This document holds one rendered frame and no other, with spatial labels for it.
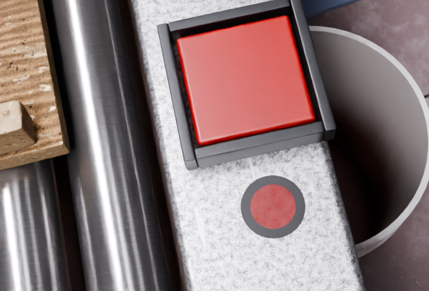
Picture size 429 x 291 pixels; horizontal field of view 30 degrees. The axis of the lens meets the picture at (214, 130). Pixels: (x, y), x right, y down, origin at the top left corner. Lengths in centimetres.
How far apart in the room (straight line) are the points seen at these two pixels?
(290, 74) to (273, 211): 7
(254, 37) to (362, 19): 106
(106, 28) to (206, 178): 10
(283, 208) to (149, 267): 7
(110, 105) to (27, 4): 7
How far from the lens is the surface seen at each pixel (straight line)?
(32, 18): 43
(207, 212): 40
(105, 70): 43
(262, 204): 40
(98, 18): 44
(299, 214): 40
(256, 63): 41
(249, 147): 39
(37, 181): 42
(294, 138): 39
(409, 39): 146
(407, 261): 134
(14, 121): 38
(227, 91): 40
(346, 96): 118
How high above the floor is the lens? 130
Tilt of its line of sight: 71 degrees down
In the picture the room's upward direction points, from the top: 11 degrees counter-clockwise
